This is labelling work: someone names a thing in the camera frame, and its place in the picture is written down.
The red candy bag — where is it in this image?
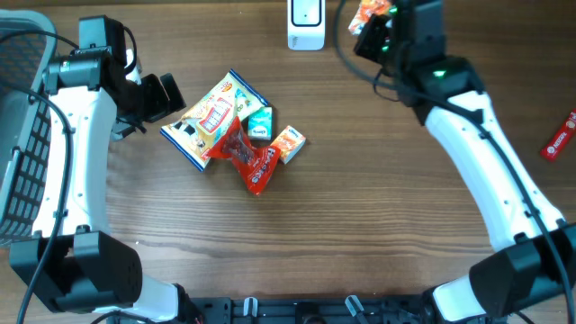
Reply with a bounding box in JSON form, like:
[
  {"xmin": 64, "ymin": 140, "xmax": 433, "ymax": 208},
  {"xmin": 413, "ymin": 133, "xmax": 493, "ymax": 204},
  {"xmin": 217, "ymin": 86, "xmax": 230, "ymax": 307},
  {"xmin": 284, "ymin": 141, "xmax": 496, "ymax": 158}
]
[{"xmin": 207, "ymin": 117, "xmax": 281, "ymax": 195}]

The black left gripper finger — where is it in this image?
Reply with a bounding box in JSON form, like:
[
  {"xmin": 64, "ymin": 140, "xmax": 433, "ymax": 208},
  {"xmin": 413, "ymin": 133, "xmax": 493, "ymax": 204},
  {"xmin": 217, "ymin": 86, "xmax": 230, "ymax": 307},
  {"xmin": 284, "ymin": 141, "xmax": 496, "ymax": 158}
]
[
  {"xmin": 141, "ymin": 74, "xmax": 169, "ymax": 123},
  {"xmin": 160, "ymin": 73, "xmax": 186, "ymax": 113}
]

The grey plastic shopping basket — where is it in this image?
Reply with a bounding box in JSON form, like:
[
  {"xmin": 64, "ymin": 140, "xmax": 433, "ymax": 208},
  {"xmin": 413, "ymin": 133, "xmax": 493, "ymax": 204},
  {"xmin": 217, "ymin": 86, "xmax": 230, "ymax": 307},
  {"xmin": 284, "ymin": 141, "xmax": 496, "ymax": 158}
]
[{"xmin": 1, "ymin": 9, "xmax": 57, "ymax": 248}]

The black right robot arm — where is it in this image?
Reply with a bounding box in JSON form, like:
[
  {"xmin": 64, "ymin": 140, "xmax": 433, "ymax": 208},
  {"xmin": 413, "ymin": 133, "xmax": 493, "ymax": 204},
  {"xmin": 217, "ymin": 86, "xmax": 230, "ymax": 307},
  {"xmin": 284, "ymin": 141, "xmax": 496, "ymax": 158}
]
[{"xmin": 354, "ymin": 1, "xmax": 575, "ymax": 323}]

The blue yellow snack bag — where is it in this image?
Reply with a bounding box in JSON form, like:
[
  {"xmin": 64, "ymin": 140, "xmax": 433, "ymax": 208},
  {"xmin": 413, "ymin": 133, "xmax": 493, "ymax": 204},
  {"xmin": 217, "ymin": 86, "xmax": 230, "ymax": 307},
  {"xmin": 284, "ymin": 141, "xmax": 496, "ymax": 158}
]
[{"xmin": 160, "ymin": 69, "xmax": 269, "ymax": 172}]

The red chocolate wafer bar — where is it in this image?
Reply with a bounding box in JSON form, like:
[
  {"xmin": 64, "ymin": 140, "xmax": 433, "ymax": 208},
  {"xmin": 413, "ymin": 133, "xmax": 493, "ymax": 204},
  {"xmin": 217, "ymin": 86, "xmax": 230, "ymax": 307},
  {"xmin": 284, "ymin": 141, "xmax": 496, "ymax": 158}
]
[{"xmin": 540, "ymin": 110, "xmax": 576, "ymax": 161}]

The small orange box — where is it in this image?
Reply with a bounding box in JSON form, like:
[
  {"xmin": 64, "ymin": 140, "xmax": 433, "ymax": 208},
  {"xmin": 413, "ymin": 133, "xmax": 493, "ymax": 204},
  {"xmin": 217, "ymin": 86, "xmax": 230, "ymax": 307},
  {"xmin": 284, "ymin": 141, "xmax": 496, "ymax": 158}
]
[
  {"xmin": 348, "ymin": 0, "xmax": 392, "ymax": 36},
  {"xmin": 272, "ymin": 125, "xmax": 306, "ymax": 164}
]

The small teal box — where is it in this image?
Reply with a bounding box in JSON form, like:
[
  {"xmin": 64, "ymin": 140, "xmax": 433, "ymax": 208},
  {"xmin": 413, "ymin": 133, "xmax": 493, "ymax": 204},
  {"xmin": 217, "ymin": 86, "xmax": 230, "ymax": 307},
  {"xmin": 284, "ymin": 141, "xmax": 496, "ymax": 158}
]
[{"xmin": 247, "ymin": 107, "xmax": 273, "ymax": 140}]

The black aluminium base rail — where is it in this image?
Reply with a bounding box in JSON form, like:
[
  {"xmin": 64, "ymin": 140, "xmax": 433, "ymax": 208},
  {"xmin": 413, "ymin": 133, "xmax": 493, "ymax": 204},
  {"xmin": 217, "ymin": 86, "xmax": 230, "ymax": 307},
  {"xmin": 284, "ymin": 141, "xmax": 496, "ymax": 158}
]
[{"xmin": 192, "ymin": 294, "xmax": 436, "ymax": 324}]

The white barcode scanner box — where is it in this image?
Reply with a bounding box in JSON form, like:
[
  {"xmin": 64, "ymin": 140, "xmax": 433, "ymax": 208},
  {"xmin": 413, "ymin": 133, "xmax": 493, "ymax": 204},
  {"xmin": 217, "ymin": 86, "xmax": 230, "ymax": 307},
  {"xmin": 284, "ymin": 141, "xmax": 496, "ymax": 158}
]
[{"xmin": 286, "ymin": 0, "xmax": 326, "ymax": 51}]

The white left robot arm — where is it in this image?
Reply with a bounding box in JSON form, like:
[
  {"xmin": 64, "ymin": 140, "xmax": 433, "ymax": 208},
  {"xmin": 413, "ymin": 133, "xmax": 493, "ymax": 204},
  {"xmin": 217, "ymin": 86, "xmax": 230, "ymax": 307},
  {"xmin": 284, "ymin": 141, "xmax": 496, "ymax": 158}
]
[{"xmin": 9, "ymin": 15, "xmax": 203, "ymax": 323}]

